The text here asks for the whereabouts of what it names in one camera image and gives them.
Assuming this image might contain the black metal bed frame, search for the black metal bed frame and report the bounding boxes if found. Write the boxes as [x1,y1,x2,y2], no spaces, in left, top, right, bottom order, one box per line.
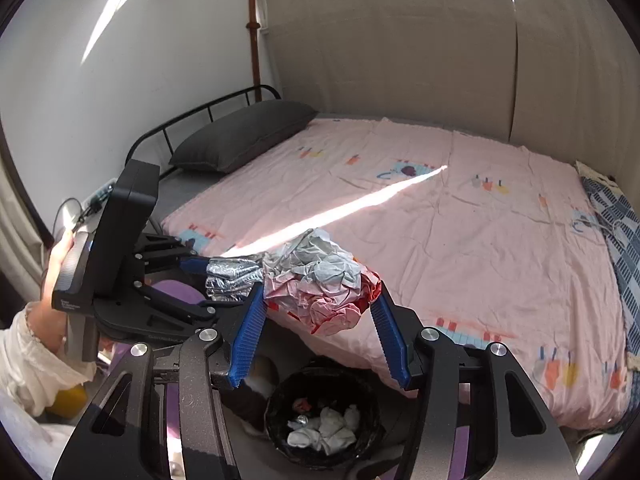
[124,84,282,180]

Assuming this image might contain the pink patterned bed quilt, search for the pink patterned bed quilt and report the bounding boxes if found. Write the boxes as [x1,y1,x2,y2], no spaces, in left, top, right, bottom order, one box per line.
[160,118,630,429]

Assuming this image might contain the dark grey pillow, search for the dark grey pillow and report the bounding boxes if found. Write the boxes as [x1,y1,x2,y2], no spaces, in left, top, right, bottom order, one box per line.
[169,100,318,174]

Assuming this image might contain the pink wrapper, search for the pink wrapper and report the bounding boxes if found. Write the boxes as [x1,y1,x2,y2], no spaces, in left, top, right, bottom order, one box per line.
[262,229,382,336]

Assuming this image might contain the beige curtain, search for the beige curtain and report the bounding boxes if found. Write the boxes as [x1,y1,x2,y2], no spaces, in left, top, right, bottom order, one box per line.
[264,0,639,194]

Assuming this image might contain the black lined trash bin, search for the black lined trash bin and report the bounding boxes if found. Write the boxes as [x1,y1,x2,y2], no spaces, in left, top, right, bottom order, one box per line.
[265,364,385,470]

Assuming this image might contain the brown wooden pole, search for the brown wooden pole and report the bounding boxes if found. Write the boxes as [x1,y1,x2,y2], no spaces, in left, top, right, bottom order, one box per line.
[246,0,262,102]

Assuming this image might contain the blue checkered blanket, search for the blue checkered blanket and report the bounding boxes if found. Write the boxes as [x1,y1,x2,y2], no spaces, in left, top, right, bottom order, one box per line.
[574,160,640,361]

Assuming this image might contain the silver foil wrapper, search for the silver foil wrapper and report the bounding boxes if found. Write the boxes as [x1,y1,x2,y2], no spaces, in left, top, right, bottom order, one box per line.
[205,257,264,302]

